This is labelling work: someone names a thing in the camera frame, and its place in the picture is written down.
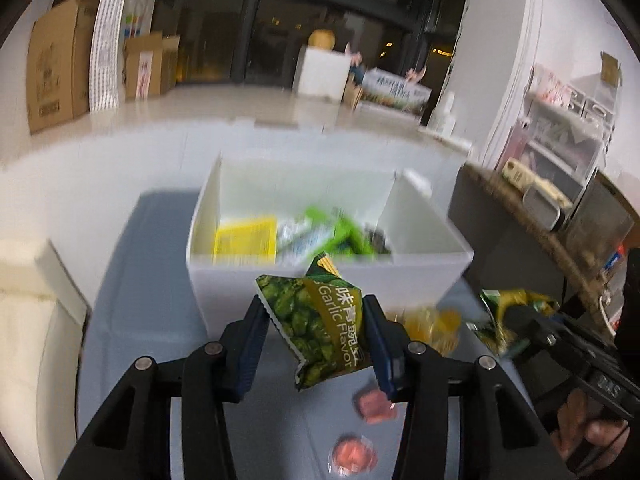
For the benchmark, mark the red jelly cup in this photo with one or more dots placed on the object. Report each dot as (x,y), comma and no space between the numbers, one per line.
(352,455)

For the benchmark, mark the clear plastic drawer organizer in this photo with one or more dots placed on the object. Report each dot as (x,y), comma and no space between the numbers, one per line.
(567,126)

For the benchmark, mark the cream leather armrest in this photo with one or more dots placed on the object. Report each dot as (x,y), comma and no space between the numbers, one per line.
(42,324)

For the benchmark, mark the large cardboard box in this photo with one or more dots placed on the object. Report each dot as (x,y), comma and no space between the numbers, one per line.
(57,73)

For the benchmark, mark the round yellow fruit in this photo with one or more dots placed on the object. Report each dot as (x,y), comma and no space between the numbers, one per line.
(323,39)

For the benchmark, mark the right hand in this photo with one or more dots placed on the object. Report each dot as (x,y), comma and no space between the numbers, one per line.
(575,427)

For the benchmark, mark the clear plastic jar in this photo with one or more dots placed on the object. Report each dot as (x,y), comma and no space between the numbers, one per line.
(599,224)

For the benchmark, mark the white digital clock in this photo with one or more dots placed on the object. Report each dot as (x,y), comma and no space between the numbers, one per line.
(547,205)

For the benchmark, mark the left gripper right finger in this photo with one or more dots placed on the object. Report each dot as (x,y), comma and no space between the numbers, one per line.
(386,341)

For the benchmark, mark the printed landscape carton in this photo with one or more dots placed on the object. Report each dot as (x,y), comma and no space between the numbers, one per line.
(404,94)

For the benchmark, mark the green yellow snack bag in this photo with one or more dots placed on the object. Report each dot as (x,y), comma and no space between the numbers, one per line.
(491,331)

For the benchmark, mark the green garlic pea snack bag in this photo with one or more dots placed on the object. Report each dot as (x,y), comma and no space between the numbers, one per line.
(320,318)

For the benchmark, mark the cream tissue box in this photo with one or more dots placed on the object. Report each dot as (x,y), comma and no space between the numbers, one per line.
(519,175)

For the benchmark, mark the small open cardboard box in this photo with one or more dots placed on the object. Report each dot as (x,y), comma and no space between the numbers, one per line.
(150,65)

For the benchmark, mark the green snack packet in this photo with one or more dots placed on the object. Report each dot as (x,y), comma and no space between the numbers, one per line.
(316,231)

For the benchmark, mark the white storage box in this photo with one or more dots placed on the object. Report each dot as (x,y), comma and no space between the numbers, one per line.
(272,216)

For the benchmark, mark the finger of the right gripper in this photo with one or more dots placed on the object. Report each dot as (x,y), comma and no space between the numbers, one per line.
(535,331)

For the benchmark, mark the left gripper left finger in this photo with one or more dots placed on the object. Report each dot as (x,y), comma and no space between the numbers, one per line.
(243,341)

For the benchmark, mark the white plastic bottle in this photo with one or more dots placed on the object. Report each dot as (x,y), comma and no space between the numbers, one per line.
(443,119)

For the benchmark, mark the pink jelly cup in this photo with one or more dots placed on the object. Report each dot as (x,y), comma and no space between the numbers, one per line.
(373,407)

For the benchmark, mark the yellow snack packet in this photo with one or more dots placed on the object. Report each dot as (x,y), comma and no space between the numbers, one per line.
(248,241)

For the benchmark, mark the dark wooden side table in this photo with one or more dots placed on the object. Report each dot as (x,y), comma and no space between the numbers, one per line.
(511,250)

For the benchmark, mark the yellow jelly cup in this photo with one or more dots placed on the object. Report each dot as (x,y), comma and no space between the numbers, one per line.
(438,329)

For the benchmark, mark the white foam box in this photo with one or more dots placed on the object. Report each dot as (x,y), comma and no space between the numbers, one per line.
(321,73)

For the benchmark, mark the dotted white paper bag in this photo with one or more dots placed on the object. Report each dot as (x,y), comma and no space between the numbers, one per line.
(106,56)

